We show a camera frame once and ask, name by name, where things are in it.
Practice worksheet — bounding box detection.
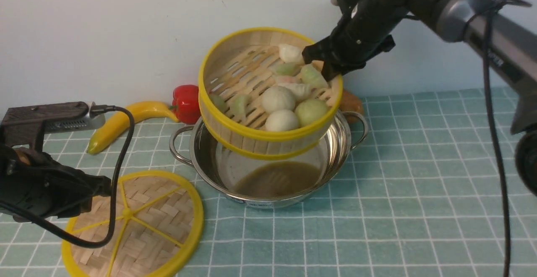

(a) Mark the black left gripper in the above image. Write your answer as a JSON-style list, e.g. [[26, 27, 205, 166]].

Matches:
[[0, 145, 112, 218]]

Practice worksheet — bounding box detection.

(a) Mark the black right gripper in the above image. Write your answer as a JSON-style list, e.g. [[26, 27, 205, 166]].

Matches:
[[302, 0, 409, 81]]

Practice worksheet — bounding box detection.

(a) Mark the yellow-rimmed bamboo steamer basket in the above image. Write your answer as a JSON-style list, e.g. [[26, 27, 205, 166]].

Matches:
[[199, 27, 343, 160]]

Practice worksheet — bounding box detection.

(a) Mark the woven bamboo steamer lid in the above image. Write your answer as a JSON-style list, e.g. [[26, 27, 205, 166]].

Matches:
[[61, 170, 204, 277]]

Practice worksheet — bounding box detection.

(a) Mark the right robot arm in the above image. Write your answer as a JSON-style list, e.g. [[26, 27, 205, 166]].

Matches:
[[302, 0, 537, 193]]

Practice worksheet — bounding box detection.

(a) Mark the stainless steel pot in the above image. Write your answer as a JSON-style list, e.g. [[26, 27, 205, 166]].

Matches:
[[169, 111, 369, 209]]

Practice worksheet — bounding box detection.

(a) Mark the green dumpling right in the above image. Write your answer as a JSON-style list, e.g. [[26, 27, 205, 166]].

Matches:
[[300, 63, 330, 89]]

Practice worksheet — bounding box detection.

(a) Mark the green dumpling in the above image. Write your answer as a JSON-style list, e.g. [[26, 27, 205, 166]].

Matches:
[[209, 94, 228, 114], [230, 94, 250, 120], [300, 63, 330, 89], [270, 63, 301, 76]]

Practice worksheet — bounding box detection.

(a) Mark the white dumpling upper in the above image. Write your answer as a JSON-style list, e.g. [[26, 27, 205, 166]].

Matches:
[[278, 44, 305, 65]]

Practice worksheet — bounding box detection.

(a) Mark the white dumpling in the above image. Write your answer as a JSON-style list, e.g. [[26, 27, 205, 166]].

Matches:
[[277, 83, 314, 102], [278, 44, 305, 65]]

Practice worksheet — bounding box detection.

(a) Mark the green dumpling centre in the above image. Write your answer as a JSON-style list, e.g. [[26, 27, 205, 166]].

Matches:
[[270, 63, 301, 76]]

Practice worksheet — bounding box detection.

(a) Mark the white dumpling lower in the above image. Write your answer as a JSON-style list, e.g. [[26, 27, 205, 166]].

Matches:
[[277, 83, 314, 102]]

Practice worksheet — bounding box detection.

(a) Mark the pink dumpling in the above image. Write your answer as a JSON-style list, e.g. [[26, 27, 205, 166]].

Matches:
[[272, 74, 302, 86]]

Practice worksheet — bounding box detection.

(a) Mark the brown bread roll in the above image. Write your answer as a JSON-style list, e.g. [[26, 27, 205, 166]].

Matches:
[[339, 89, 365, 115]]

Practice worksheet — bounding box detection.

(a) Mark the pale green round bun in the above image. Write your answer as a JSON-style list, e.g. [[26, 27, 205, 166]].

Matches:
[[294, 99, 329, 127]]

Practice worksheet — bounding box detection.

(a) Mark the white round bun upper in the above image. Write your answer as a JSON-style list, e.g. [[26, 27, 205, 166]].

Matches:
[[261, 86, 297, 114]]

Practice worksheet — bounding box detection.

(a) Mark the white round bun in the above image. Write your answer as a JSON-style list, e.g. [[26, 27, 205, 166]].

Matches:
[[261, 86, 297, 114], [265, 109, 300, 132]]

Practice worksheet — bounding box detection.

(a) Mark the white round bun lower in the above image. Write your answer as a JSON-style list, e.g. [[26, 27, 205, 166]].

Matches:
[[265, 109, 300, 132]]

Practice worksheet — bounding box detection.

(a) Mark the yellow banana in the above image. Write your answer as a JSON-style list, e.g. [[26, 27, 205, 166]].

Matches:
[[86, 101, 180, 155]]

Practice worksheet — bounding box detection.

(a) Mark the green dumpling far left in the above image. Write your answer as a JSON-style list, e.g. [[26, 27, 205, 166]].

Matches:
[[209, 94, 228, 114]]

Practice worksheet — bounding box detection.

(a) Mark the red bell pepper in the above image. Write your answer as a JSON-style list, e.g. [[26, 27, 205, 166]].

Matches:
[[172, 84, 201, 125]]

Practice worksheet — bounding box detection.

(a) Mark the green checkered tablecloth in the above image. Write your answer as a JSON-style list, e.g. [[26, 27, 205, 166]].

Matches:
[[0, 86, 537, 277]]

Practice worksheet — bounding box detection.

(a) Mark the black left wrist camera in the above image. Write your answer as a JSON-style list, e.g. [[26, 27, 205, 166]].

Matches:
[[0, 102, 106, 151]]

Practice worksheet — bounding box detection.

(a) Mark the black left cable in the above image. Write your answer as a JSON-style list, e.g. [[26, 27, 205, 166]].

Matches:
[[0, 105, 136, 249]]

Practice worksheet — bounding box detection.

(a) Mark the black cable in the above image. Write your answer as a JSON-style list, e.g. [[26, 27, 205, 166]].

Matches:
[[461, 0, 532, 277], [0, 105, 136, 249]]

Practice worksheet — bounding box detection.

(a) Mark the black right cable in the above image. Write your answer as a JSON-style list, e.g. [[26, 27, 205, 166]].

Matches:
[[461, 0, 532, 277]]

